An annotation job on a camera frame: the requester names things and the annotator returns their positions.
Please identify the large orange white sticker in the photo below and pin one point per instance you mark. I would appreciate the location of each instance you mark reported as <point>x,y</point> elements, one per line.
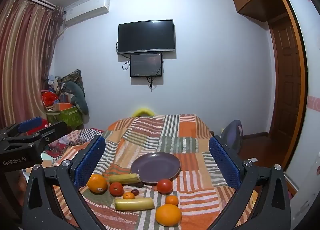
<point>96,182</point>

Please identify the red plastic bag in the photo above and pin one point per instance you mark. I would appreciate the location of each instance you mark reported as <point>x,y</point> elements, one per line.
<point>48,98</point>

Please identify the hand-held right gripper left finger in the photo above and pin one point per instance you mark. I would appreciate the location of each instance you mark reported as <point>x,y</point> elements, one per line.
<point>90,160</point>

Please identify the striped patchwork blanket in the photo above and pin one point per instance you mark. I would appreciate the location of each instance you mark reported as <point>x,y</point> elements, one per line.
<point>185,142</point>

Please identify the purple round plate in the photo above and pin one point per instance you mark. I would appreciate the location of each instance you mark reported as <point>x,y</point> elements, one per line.
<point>155,167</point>

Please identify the white air conditioner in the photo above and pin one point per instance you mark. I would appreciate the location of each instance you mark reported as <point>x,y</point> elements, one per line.
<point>86,10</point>

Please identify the red tomato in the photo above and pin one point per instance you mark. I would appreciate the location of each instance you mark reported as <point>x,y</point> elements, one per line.
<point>116,188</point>
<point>164,186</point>

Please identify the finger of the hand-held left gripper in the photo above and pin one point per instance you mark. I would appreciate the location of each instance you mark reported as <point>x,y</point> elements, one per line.
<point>31,123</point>
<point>52,131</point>

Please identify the camouflage cloth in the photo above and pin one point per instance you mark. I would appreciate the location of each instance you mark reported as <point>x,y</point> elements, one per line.
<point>75,76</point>

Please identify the black wall television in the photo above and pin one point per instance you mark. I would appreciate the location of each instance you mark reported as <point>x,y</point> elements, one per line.
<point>146,35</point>

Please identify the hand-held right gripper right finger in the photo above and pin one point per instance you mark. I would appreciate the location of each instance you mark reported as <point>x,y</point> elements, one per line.
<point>222,160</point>

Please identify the brown wooden door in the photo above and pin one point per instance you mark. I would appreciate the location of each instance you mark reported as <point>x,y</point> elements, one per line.
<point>285,90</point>

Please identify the striped red curtain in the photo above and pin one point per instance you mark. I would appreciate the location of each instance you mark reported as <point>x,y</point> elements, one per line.
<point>22,57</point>

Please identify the large orange red sticker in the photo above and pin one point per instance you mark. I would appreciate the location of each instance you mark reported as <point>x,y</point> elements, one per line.
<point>168,215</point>

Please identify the small tangerine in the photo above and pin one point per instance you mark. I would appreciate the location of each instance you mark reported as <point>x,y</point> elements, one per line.
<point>128,195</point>
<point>171,200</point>

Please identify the orange cardboard box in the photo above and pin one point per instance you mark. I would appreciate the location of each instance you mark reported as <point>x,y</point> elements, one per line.
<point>62,106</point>

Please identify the checkered bed quilt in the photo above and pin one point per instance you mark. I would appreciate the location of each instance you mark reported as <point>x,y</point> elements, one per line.
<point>72,140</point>

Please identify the white paper sheet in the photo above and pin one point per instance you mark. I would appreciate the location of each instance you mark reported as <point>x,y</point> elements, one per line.
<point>253,160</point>

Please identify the white sliding wardrobe door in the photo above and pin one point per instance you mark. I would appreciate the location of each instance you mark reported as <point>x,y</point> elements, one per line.
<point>310,70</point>

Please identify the small black wall monitor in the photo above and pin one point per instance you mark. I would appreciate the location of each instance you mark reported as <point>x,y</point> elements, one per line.
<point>146,65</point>

